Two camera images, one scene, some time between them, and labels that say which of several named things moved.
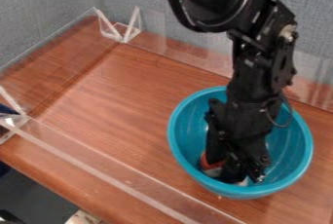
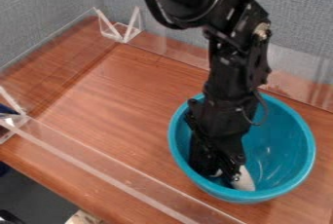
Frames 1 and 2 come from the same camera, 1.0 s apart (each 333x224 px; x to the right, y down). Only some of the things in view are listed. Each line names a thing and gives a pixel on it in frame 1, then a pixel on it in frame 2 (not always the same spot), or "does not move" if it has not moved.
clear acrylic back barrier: x=153 y=29 does not move
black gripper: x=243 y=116 → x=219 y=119
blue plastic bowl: x=290 y=147 does not move
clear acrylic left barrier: x=89 y=15 does not move
